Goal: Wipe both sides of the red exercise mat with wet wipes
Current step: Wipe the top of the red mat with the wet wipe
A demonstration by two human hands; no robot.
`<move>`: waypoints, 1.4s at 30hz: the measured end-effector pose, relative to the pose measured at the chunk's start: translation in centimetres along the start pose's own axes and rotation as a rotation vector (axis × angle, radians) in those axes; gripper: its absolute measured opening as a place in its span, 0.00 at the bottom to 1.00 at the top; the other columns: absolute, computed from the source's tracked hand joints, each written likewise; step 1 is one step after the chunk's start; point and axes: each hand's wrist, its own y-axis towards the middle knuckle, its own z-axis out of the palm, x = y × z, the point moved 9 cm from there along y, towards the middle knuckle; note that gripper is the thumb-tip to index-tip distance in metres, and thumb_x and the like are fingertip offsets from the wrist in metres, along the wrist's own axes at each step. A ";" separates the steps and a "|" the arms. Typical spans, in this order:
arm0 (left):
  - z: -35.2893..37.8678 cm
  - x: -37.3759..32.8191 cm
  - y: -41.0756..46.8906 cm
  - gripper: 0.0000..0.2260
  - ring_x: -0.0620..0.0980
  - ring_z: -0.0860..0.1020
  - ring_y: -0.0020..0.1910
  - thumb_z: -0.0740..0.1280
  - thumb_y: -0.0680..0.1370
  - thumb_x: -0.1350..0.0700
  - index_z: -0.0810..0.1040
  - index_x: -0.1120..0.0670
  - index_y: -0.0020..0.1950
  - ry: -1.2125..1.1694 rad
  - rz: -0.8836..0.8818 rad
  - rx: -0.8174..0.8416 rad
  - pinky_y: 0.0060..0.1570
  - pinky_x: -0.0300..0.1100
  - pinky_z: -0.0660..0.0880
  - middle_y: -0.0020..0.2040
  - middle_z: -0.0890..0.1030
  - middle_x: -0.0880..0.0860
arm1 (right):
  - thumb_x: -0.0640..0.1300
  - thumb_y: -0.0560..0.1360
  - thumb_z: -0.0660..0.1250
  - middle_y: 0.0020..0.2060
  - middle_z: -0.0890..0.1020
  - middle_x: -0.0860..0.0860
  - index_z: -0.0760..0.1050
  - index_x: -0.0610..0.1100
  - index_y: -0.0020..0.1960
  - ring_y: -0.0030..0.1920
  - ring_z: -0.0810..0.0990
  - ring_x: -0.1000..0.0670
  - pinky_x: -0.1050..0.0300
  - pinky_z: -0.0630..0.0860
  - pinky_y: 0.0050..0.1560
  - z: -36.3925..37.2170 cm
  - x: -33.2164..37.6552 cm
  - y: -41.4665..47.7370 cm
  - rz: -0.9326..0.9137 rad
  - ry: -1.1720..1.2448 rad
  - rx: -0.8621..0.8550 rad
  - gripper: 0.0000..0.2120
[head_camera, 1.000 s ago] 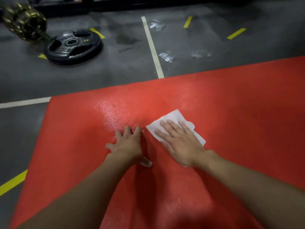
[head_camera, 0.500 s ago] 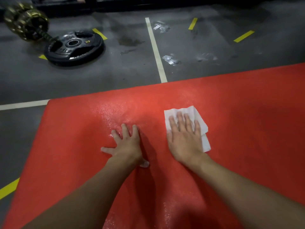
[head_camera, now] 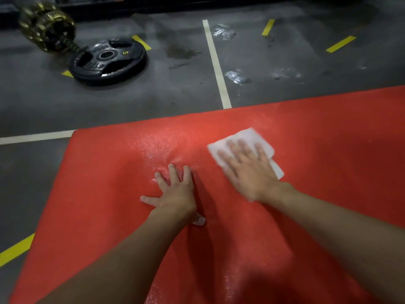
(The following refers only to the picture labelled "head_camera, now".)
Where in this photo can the person's right hand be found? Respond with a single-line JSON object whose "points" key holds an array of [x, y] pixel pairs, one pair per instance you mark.
{"points": [[253, 177]]}

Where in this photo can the red mat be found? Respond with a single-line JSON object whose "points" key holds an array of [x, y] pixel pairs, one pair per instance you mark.
{"points": [[332, 139]]}

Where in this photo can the black weight plate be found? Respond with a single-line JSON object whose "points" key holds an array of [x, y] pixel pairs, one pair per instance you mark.
{"points": [[107, 61]]}

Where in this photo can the long yellow tape strip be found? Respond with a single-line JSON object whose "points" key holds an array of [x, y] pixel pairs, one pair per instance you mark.
{"points": [[15, 250]]}

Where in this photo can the person's left hand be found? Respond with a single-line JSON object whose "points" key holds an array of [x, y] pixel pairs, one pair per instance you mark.
{"points": [[175, 196]]}

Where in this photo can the gold black dumbbell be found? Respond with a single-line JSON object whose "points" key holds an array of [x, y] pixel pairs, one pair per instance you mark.
{"points": [[47, 28]]}

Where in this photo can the black gym machine frame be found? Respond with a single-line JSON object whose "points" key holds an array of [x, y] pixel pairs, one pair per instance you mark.
{"points": [[190, 4]]}

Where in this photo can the white wet wipe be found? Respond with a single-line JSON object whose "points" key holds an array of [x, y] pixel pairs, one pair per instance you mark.
{"points": [[246, 136]]}

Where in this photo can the person's left forearm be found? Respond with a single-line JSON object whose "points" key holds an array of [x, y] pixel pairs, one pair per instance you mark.
{"points": [[117, 262]]}

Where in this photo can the person's right forearm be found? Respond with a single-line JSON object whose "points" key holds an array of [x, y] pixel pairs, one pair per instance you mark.
{"points": [[345, 234]]}

